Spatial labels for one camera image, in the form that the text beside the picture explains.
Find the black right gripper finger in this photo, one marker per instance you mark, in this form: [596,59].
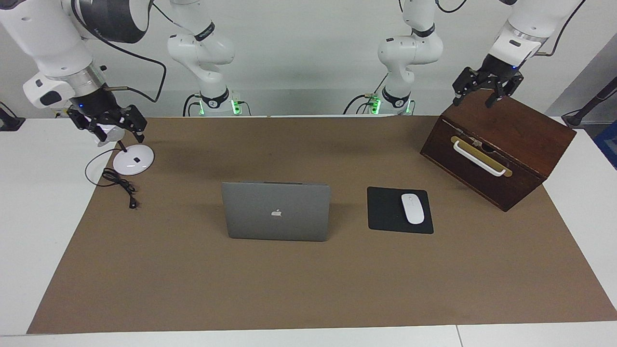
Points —
[87,123]
[136,120]

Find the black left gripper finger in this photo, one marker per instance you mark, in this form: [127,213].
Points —
[465,82]
[506,91]

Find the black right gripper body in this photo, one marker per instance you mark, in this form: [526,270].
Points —
[99,108]

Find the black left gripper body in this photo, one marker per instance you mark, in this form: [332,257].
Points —
[499,70]

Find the grey Apple laptop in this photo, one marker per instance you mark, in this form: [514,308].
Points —
[274,212]

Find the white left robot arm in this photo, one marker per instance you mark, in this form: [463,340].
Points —
[409,48]

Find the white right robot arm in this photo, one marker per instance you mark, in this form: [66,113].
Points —
[48,38]

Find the white desk lamp base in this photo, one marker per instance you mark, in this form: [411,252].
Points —
[135,161]

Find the dark brown wooden box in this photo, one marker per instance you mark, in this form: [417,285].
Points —
[520,130]

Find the black tripod stand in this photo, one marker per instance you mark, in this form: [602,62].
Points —
[590,103]

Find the blue crate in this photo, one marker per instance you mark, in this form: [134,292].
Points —
[608,147]

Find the white computer mouse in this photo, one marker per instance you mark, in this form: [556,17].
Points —
[412,208]

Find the black mouse pad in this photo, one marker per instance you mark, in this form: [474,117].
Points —
[385,212]

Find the brown table mat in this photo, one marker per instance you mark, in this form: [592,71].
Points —
[308,284]

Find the black clamp mount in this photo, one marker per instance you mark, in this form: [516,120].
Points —
[9,123]

